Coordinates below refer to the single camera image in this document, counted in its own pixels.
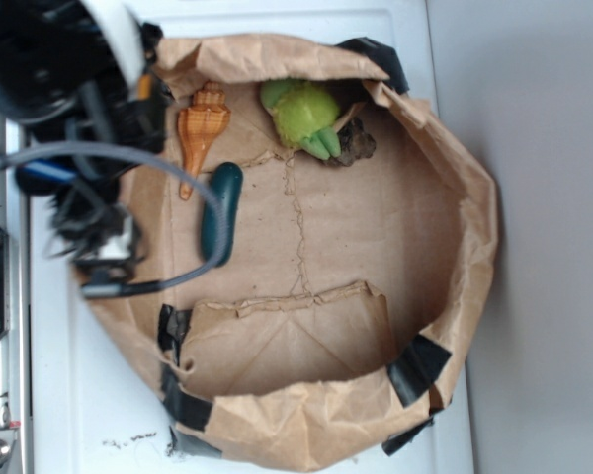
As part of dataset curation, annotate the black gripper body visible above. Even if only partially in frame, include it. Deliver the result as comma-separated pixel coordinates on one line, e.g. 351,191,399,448
16,76,168,281

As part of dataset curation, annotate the dark green plastic pickle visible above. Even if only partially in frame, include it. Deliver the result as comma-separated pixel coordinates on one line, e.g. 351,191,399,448
201,162,243,267

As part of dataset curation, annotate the black white robot arm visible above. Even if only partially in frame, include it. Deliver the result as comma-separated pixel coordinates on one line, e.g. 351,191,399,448
0,1,169,283

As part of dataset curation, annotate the orange striped conch shell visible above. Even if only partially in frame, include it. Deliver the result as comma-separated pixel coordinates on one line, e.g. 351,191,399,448
177,81,231,179

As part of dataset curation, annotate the white plastic tray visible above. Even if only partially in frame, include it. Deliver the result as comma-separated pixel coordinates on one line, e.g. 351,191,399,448
27,0,477,474

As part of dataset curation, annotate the green fuzzy plush toy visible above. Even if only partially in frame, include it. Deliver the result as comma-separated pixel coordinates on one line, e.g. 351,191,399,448
260,78,341,161

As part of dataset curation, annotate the brown paper bag tray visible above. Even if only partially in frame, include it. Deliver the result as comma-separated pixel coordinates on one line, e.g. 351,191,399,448
90,34,498,472

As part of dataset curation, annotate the dark brown rock chunk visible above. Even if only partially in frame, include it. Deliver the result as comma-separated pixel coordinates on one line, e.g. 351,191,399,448
326,118,377,167

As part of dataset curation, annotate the grey cable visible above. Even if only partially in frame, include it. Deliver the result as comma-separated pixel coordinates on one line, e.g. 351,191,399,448
0,141,228,301

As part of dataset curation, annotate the silver aluminium rail frame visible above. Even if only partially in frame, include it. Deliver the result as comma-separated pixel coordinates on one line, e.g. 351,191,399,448
0,108,34,474

